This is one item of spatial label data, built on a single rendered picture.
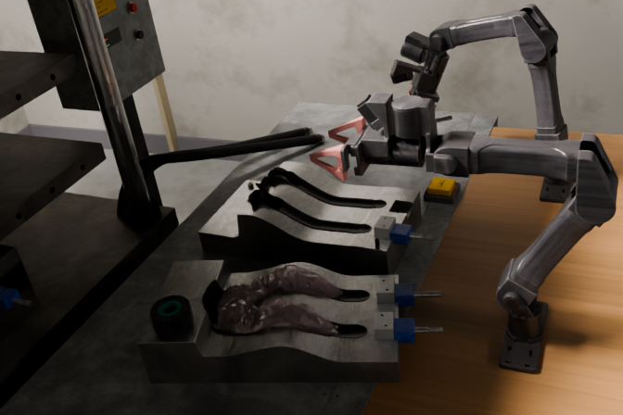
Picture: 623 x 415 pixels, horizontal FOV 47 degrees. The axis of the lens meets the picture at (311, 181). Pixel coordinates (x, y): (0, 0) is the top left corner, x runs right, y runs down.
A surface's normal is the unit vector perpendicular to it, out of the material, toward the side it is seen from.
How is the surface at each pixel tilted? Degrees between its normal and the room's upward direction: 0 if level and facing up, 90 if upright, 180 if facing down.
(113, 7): 90
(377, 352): 0
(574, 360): 0
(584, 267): 0
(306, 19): 90
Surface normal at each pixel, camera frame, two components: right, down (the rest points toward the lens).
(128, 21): 0.91, 0.11
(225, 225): -0.12, -0.86
